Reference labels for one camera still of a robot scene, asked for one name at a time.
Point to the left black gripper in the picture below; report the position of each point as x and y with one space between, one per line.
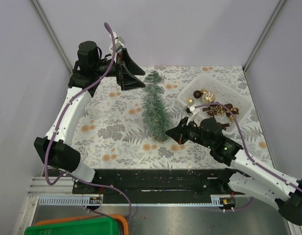
127 80

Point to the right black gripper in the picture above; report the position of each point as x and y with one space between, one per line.
178 133

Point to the small frosted christmas tree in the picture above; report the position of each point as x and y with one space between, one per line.
155 115

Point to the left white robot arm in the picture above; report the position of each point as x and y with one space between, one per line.
54 149

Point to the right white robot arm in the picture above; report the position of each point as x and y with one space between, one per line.
250 176

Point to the small gold bauble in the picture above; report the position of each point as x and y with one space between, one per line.
190 101

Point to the dark brown bauble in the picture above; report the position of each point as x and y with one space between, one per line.
197 94

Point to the large gold striped bauble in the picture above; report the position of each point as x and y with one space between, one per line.
208 97

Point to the green plastic bin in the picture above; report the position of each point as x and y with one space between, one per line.
97 226

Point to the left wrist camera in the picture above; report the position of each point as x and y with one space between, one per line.
119 43

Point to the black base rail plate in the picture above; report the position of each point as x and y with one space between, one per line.
157 186

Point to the white slotted cable duct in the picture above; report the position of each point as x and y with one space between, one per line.
70 200

